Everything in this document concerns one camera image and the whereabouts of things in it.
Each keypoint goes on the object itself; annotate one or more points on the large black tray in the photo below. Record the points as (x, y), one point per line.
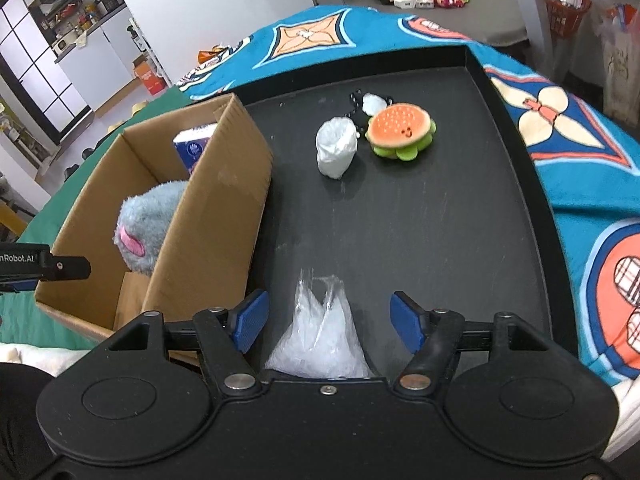
(465, 226)

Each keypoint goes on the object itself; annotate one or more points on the orange cardboard box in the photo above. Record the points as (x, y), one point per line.
(145, 72)

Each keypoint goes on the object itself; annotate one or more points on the black stitched fabric toy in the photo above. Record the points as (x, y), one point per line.
(365, 105)

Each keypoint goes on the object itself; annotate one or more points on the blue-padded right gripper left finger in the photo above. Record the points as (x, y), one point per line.
(241, 325)

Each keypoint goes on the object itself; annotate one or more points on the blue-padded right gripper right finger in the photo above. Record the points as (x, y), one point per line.
(415, 325)

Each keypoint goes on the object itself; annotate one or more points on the black-framed glass door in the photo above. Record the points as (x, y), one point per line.
(31, 69)

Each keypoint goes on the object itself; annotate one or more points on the orange gift bag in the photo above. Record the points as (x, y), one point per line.
(206, 55)

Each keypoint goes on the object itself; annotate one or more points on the red basket under desk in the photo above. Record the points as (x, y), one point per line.
(565, 16)

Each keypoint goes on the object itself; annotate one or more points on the grey fluffy plush toy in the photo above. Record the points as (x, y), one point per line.
(143, 223)

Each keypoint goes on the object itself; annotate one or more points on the blue tissue pack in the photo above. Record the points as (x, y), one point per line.
(191, 143)

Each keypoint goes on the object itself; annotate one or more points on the clear plastic bag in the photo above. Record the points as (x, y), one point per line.
(322, 341)

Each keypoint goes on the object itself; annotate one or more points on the white kitchen cabinet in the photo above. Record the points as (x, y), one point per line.
(105, 64)

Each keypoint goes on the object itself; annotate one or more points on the blue patterned blanket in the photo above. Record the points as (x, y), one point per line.
(589, 167)

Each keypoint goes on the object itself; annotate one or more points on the orange hamburger plush toy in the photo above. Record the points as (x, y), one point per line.
(401, 131)

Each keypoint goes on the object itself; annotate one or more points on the brown cardboard box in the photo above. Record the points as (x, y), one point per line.
(207, 251)

